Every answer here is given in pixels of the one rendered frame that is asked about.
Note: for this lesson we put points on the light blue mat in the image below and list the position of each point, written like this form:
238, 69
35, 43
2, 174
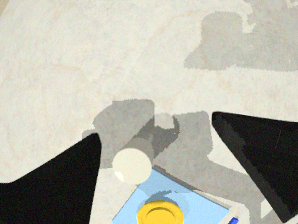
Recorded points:
197, 209

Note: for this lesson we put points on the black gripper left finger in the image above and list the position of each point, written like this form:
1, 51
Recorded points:
58, 192

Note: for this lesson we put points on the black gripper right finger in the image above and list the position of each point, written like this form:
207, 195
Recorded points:
268, 151

